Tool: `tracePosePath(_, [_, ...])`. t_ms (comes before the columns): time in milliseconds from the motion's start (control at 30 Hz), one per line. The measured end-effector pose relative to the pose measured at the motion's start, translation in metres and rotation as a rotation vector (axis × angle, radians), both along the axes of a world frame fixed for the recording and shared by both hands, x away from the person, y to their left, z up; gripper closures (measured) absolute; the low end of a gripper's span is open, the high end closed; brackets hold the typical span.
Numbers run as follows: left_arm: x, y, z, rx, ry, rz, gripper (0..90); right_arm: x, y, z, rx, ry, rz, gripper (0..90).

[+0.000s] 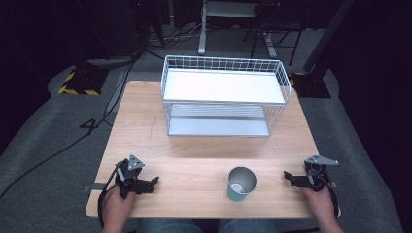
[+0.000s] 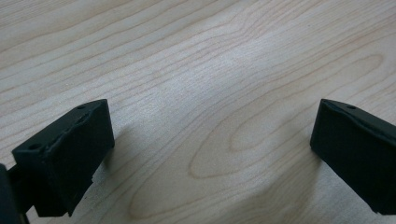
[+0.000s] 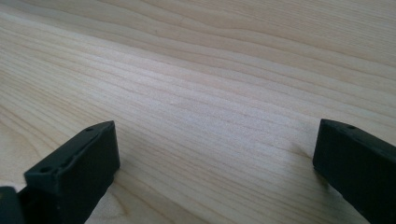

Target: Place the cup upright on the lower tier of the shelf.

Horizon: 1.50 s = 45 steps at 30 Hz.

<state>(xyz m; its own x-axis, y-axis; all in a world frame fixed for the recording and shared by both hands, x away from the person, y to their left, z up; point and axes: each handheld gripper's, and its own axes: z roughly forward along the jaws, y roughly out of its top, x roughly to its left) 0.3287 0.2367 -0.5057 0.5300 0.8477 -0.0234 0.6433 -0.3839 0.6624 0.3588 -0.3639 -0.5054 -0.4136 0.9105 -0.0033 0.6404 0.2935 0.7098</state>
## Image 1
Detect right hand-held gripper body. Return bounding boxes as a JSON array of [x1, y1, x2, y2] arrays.
[[290, 154, 340, 192]]

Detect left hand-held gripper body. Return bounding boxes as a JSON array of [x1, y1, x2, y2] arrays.
[[115, 154, 155, 199]]

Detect grey metal cup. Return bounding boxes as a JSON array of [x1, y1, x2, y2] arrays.
[[226, 166, 258, 203]]

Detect white wire shelf rack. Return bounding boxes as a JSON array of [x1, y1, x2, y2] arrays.
[[160, 54, 292, 138]]

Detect person's right hand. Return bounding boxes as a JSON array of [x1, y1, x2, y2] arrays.
[[300, 186, 338, 228]]

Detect person's left hand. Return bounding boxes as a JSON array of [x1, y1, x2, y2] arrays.
[[101, 185, 137, 232]]

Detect person's jeans legs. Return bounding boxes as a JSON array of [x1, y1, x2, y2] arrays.
[[136, 218, 280, 233]]

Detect black yellow striped stand base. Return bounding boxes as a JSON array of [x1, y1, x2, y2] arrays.
[[57, 65, 110, 97], [289, 71, 332, 99]]

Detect black slanted stand pole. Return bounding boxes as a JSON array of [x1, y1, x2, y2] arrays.
[[302, 0, 356, 74]]

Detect black chair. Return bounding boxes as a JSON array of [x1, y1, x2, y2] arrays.
[[243, 2, 307, 67]]

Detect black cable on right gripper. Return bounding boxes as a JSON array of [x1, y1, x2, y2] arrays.
[[310, 163, 341, 219]]

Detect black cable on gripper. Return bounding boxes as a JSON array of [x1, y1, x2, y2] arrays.
[[310, 163, 341, 219], [96, 166, 120, 229]]

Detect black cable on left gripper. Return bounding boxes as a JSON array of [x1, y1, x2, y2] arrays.
[[96, 166, 120, 229]]

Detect black floor cable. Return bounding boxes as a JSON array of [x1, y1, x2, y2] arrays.
[[0, 57, 138, 200]]

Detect bundle of floor cables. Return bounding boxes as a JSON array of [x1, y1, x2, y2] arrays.
[[142, 18, 215, 59]]

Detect white metal desk frame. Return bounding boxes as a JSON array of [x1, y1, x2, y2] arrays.
[[197, 0, 279, 59]]

